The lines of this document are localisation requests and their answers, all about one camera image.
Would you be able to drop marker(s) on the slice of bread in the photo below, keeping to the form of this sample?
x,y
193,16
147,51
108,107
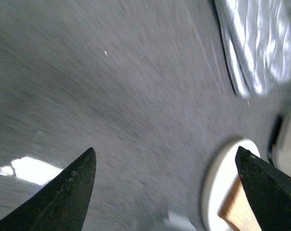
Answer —
x,y
236,210

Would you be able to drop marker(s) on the cream two-slot toaster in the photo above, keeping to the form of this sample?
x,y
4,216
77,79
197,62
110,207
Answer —
x,y
279,150

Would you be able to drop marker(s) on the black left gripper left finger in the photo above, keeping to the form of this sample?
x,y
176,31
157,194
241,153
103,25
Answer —
x,y
62,204

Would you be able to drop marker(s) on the upper silver oven mitt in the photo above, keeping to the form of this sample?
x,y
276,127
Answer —
x,y
257,42

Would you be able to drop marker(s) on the white round plate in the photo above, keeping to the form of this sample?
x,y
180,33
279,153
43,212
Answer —
x,y
218,181

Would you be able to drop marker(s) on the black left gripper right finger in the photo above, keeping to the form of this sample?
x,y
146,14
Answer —
x,y
267,189

